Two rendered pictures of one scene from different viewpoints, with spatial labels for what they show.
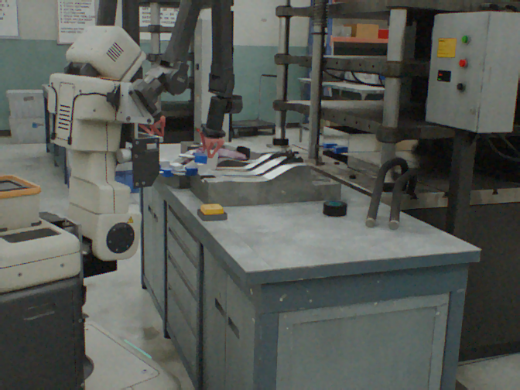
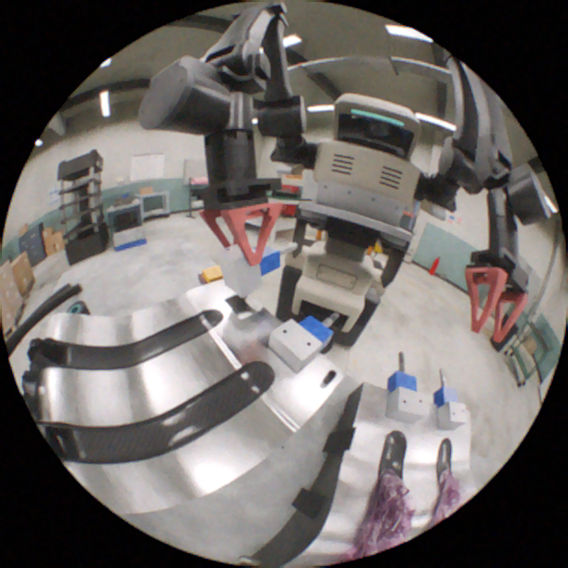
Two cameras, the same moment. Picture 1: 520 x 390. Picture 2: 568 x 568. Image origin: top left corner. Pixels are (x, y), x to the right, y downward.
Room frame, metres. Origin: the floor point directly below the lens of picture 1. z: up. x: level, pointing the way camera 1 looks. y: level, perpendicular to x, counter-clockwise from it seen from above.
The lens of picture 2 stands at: (2.39, 0.12, 1.06)
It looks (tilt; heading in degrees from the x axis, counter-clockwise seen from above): 32 degrees down; 149
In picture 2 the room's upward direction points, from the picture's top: 10 degrees clockwise
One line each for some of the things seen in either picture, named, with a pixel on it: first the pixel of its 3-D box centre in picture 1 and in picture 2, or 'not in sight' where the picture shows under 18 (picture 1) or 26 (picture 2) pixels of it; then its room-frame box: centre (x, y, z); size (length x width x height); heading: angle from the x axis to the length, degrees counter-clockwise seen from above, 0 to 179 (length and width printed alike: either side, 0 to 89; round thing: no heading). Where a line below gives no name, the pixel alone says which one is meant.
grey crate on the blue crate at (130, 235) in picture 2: not in sight; (129, 235); (-0.69, -1.32, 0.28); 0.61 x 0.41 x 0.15; 113
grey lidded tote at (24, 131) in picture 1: (33, 129); not in sight; (8.34, 2.92, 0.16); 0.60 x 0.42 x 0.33; 109
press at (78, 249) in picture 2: not in sight; (84, 205); (-1.42, -2.82, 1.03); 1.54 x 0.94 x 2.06; 23
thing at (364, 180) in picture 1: (388, 166); not in sight; (3.17, -0.66, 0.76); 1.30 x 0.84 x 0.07; 19
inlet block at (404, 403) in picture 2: (165, 172); (402, 383); (2.42, 0.35, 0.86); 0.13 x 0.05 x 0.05; 127
